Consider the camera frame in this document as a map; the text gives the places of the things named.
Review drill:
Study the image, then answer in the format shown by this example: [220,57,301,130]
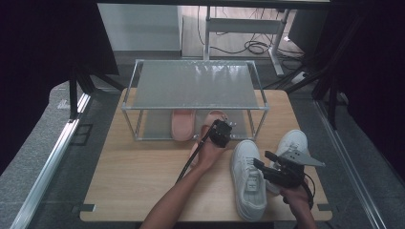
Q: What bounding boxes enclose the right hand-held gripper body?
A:
[266,149,327,189]

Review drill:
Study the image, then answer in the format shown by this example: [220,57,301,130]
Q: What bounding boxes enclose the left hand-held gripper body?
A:
[208,119,233,149]

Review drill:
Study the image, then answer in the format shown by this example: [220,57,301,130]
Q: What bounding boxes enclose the white sneaker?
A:
[266,129,309,196]
[229,139,267,222]

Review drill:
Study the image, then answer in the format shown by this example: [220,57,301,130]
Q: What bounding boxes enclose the metal frame shoe rack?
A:
[120,59,270,141]

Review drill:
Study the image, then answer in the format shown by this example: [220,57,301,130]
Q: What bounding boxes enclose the person's right hand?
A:
[280,186,312,209]

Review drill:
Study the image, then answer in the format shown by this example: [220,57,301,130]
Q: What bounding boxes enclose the person's left hand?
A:
[195,125,228,170]

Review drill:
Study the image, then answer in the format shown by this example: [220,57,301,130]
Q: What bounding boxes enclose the black metal stand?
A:
[68,65,126,121]
[264,12,367,130]

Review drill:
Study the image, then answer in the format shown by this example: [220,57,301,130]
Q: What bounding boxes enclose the white power strip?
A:
[290,71,309,85]

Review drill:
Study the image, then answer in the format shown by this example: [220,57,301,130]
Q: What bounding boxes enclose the dark box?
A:
[288,9,330,55]

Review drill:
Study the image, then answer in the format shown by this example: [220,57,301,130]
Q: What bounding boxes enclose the dark curtain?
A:
[0,0,120,175]
[313,0,405,182]

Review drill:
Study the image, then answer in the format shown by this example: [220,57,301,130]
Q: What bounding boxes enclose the grey cabinet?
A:
[97,3,183,52]

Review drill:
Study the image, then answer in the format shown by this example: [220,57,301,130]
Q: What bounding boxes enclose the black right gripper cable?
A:
[300,173,317,210]

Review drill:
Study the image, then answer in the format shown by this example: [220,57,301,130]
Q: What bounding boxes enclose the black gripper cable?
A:
[175,128,213,185]
[300,173,317,210]

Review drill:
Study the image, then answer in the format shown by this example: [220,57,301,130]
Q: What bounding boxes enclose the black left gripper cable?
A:
[175,128,213,185]

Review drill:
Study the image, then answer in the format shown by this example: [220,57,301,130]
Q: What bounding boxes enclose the aluminium rail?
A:
[9,93,93,229]
[313,99,388,229]

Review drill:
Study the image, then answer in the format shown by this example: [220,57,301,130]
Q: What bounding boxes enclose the black floor cables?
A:
[197,6,305,61]

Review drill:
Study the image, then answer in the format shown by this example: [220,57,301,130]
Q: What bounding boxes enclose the white metal desk frame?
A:
[202,6,292,77]

